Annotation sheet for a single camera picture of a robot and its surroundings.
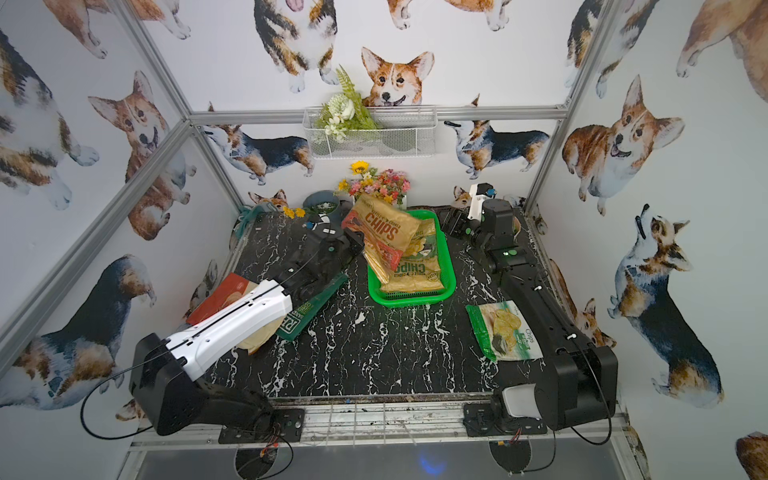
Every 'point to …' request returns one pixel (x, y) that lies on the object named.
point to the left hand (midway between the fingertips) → (367, 224)
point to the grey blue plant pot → (324, 202)
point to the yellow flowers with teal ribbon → (246, 214)
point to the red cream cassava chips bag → (228, 290)
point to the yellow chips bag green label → (419, 269)
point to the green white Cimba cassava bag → (503, 332)
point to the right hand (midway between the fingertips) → (456, 205)
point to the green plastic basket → (447, 268)
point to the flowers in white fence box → (389, 185)
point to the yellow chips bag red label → (383, 231)
